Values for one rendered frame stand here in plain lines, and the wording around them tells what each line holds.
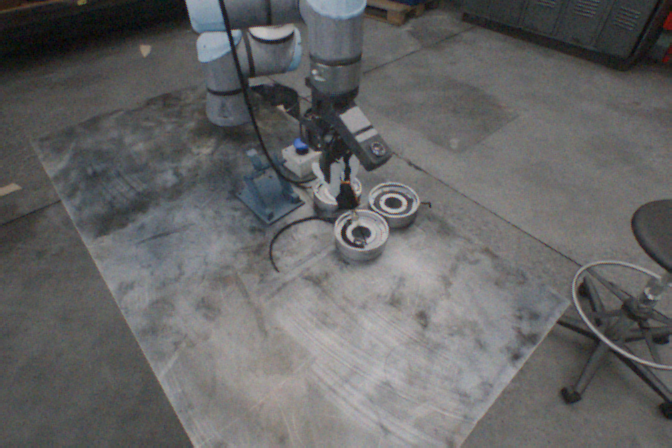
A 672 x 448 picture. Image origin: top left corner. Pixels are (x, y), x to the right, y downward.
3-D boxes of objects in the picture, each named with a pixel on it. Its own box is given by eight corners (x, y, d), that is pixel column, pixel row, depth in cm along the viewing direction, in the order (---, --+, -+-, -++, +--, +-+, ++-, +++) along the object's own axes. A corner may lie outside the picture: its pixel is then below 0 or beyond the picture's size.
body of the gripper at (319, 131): (331, 128, 71) (331, 64, 62) (365, 149, 66) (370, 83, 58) (299, 145, 67) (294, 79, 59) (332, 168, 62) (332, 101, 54)
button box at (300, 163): (323, 166, 96) (323, 150, 93) (301, 178, 93) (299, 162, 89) (303, 151, 101) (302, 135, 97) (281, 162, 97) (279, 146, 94)
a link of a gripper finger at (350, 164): (339, 170, 76) (336, 132, 69) (361, 184, 73) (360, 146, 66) (327, 178, 75) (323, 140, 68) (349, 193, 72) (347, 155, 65)
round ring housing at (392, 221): (375, 234, 80) (376, 220, 77) (362, 199, 87) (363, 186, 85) (423, 226, 81) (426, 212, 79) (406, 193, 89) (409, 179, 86)
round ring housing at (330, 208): (367, 193, 89) (369, 179, 86) (349, 223, 82) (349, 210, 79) (326, 180, 92) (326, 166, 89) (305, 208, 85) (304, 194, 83)
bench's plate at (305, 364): (567, 307, 70) (571, 301, 68) (304, 647, 41) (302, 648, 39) (226, 77, 135) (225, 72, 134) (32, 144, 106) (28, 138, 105)
